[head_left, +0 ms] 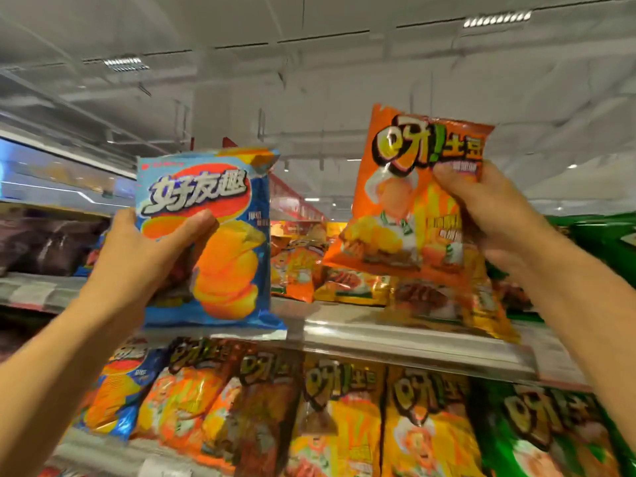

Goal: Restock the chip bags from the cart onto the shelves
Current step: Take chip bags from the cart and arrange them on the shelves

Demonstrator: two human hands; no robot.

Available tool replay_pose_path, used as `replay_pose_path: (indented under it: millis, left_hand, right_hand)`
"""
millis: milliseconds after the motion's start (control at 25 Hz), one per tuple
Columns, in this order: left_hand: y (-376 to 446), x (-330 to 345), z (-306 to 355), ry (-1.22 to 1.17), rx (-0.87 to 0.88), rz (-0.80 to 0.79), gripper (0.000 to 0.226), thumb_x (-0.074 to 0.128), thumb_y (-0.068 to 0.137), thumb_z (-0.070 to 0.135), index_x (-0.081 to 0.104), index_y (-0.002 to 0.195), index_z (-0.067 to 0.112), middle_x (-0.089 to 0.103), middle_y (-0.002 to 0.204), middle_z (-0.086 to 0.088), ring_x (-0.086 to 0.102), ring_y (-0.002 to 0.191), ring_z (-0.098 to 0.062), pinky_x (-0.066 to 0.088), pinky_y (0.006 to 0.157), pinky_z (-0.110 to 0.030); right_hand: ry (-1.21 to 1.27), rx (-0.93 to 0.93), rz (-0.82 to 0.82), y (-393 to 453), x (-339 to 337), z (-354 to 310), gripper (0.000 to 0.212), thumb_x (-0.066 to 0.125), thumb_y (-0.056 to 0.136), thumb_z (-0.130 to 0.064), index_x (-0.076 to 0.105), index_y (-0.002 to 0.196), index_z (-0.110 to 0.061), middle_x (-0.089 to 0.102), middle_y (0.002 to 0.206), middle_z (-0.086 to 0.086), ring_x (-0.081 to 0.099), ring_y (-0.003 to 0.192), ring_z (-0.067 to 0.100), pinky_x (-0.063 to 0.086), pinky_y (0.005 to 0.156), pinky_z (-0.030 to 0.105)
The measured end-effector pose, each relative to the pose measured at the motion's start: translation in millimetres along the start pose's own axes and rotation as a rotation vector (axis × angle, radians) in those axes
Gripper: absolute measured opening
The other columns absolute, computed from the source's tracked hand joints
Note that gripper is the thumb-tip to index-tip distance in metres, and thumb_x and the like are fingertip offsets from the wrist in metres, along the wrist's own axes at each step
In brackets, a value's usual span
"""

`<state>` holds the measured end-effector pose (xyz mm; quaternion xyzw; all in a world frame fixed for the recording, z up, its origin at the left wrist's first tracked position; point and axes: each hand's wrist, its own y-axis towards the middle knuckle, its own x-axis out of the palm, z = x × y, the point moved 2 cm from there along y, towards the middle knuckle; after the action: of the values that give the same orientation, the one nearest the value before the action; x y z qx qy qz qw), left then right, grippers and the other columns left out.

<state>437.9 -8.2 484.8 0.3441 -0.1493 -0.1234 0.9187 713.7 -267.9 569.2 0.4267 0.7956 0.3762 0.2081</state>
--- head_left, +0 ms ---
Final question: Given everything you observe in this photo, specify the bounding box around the person's left hand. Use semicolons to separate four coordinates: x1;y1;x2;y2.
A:
75;208;220;329

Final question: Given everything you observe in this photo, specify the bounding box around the person's right hand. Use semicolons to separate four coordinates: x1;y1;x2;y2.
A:
432;160;558;276

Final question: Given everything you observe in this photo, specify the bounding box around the orange potato snack bag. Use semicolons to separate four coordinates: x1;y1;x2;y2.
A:
270;237;330;304
323;104;496;289
132;337;249;467

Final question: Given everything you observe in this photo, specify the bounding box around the blue potato chip bag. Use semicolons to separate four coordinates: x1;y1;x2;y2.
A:
74;339;169;441
135;147;288;331

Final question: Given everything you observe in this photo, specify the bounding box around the person's right forearm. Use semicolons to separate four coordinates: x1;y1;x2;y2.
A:
517;227;636;450

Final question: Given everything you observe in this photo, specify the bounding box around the person's left forearm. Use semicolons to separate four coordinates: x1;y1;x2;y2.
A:
0;299;131;477

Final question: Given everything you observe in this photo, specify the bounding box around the yellow potato snack bag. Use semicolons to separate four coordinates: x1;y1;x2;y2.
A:
314;267;394;308
380;365;487;477
284;353;387;477
387;243;521;344

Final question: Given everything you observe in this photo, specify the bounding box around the lit display sign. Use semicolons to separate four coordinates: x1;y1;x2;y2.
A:
0;138;138;215

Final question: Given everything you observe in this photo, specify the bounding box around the dark brown snack bag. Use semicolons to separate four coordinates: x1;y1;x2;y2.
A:
0;216;111;279

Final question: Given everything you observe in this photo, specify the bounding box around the green potato snack bag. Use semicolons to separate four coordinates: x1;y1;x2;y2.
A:
468;378;636;477
486;212;636;324

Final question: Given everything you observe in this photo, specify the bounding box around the white shelf price label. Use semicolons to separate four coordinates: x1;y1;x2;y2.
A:
9;281;57;309

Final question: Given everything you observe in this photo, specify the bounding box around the ceiling light panel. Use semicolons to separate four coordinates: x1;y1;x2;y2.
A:
103;55;150;73
462;10;533;29

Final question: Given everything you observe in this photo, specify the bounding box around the metal store shelf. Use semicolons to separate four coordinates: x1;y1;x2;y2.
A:
0;272;589;390
47;427;219;477

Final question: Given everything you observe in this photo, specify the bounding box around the brown potato snack bag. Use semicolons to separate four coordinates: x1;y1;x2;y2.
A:
199;346;305;477

